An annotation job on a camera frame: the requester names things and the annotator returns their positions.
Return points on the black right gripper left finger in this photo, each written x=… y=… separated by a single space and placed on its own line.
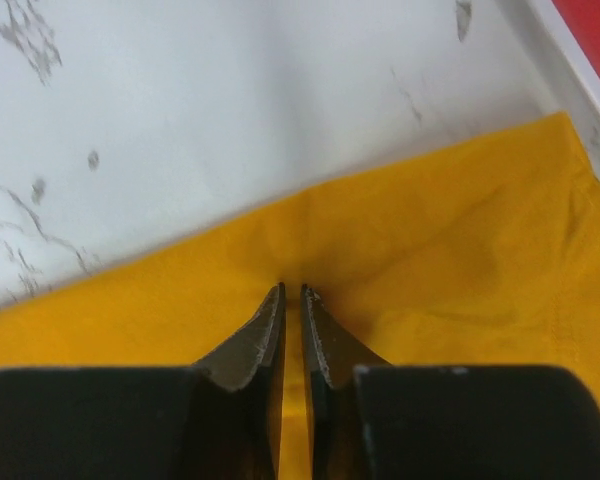
x=233 y=427

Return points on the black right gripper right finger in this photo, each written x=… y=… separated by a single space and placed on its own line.
x=330 y=354

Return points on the yellow t shirt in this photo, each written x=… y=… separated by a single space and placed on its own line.
x=474 y=271

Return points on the red folder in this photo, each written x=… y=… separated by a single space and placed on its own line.
x=577 y=26

